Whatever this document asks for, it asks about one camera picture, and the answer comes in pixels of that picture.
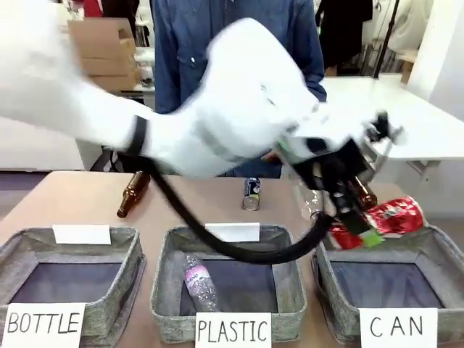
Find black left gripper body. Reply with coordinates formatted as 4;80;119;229
292;138;368;194

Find crushed red can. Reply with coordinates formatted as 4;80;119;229
326;195;426;252

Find grey basket labelled can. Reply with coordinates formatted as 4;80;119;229
311;224;464;347

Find blue drink can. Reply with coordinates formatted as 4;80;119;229
241;176;262;212

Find grey basket labelled plastic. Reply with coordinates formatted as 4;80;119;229
149;224;308;345

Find white can label card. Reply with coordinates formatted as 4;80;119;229
358;307;439;348

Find grey basket labelled bottle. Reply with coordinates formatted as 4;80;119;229
0;226;146;348

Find brown glass bottle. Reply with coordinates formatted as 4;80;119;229
352;175;378;210
115;170;152;220

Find clear empty plastic bottle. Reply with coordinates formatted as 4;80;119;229
295;181;329;223

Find white background table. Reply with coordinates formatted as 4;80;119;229
318;74;464;160

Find blank white card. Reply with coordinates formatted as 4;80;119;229
204;222;261;243
52;224;112;245

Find hanging black garment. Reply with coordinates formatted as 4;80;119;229
314;0;374;70

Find black stand pole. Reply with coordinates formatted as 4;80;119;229
372;0;398;79

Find white plastic label card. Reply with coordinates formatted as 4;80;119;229
194;312;273;344

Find crushed pink-label plastic bottle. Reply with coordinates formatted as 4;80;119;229
183;253;219;312

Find person in denim shirt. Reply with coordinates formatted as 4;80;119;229
152;0;327;178

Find stacked cardboard boxes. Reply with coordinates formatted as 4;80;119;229
67;17;143;91

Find white bottle label card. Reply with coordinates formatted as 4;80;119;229
6;302;87;348

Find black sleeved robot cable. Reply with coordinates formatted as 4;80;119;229
119;152;335;265

